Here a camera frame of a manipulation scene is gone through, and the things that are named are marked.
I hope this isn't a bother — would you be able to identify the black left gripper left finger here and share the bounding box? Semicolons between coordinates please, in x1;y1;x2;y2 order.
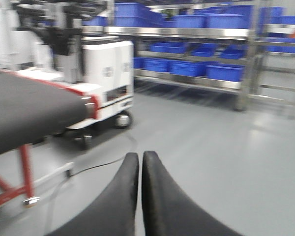
48;152;139;236

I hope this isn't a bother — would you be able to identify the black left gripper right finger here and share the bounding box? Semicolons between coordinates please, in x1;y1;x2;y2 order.
142;151;239;236

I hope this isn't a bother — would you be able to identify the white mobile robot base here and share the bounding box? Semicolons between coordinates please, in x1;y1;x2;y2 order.
11;0;133;149

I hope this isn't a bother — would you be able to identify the steel shelf rack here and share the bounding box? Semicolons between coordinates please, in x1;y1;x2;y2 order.
84;0;295;117

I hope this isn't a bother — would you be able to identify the blue plastic bin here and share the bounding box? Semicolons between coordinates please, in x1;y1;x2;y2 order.
169;60;218;77
143;58;172;72
206;63;245;82

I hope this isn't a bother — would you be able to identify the black floor cable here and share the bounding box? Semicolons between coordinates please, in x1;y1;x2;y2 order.
70;134;139;177

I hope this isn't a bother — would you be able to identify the red conveyor frame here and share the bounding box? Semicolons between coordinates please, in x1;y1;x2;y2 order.
0;143;41;213

